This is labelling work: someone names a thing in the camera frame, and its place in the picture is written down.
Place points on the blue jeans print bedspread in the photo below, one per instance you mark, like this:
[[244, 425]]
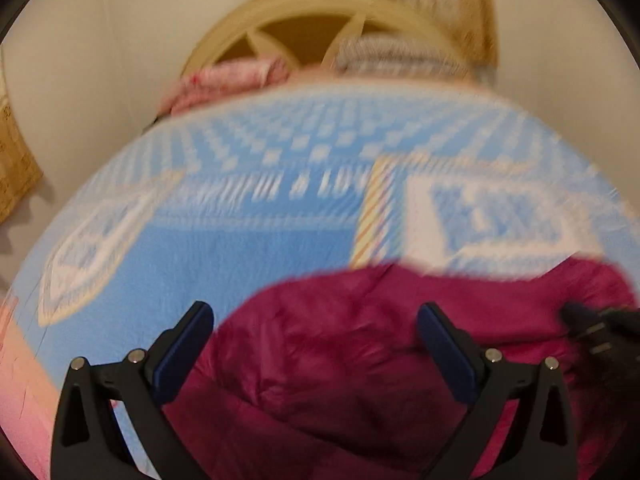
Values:
[[222, 201]]

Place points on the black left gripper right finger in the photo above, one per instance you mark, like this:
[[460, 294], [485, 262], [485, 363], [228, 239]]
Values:
[[540, 442]]

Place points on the cream wooden headboard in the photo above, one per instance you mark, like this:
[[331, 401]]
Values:
[[309, 32]]

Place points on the woven basket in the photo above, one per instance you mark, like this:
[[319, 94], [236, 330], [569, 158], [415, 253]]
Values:
[[19, 171]]

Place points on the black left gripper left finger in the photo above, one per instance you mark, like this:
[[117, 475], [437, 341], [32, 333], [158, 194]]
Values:
[[88, 442]]

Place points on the striped pillow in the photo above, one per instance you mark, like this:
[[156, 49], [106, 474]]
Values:
[[406, 57]]

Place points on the pink floral folded blanket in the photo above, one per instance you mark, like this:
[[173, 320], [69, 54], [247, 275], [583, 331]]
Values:
[[221, 81]]

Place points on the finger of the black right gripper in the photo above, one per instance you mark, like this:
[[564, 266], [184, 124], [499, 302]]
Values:
[[610, 336]]

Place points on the magenta puffer jacket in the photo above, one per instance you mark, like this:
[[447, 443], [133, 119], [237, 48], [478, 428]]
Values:
[[326, 377]]

